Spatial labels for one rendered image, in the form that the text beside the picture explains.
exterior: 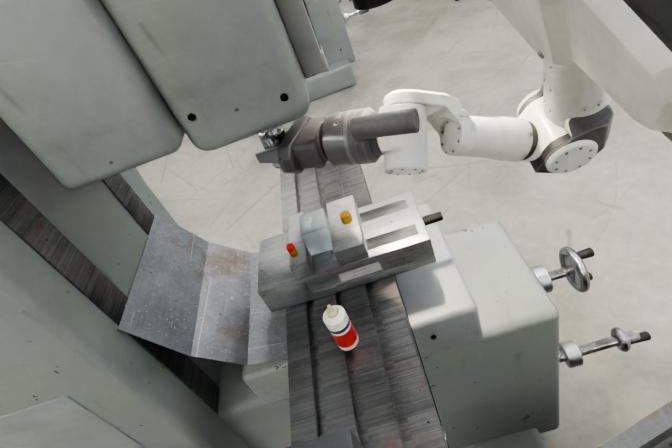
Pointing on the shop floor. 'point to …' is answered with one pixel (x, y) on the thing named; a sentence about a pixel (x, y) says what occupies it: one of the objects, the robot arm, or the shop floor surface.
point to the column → (87, 320)
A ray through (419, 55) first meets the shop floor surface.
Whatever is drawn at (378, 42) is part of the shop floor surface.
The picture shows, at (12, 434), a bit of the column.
